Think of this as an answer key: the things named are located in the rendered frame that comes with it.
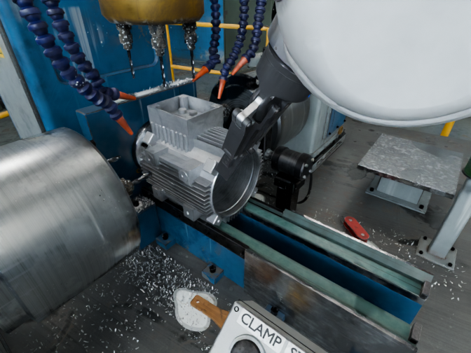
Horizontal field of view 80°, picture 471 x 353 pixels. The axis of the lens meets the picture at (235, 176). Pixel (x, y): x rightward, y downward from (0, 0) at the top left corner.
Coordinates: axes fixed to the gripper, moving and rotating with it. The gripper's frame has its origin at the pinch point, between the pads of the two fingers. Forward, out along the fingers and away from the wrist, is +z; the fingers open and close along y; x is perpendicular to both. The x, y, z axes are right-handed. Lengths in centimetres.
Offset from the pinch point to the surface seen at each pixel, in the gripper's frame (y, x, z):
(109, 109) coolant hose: 9.3, -19.3, 2.2
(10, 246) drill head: 29.7, -6.7, 3.7
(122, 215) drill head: 17.4, -3.8, 5.9
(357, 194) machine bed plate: -48, 26, 20
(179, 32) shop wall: -443, -408, 300
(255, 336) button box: 19.9, 17.5, -7.2
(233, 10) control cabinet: -294, -201, 114
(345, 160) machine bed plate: -67, 17, 25
